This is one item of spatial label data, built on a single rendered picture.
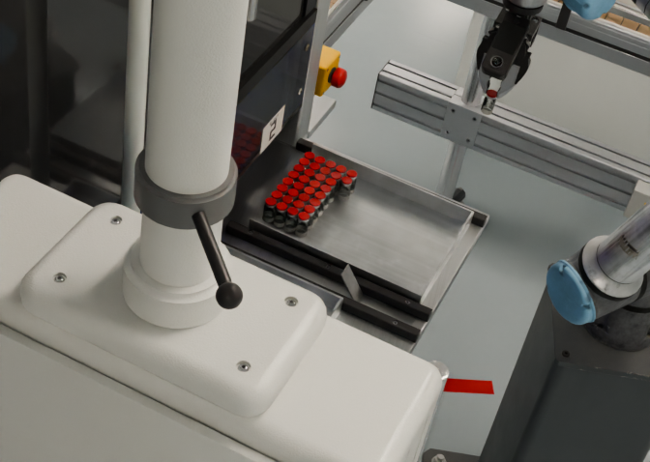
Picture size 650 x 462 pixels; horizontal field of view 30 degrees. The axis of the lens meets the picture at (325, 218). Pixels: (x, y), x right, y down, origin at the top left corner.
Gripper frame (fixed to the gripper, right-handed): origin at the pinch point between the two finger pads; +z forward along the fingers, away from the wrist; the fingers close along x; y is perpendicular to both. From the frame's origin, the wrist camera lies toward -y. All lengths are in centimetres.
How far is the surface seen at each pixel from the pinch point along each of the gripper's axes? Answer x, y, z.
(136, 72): 30, -77, -45
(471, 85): 15, 70, 57
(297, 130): 33.0, -7.0, 21.3
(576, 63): -5, 125, 80
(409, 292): -1.6, -34.8, 19.7
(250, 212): 32.2, -28.6, 24.3
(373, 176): 15.6, -8.6, 23.0
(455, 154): 13, 68, 80
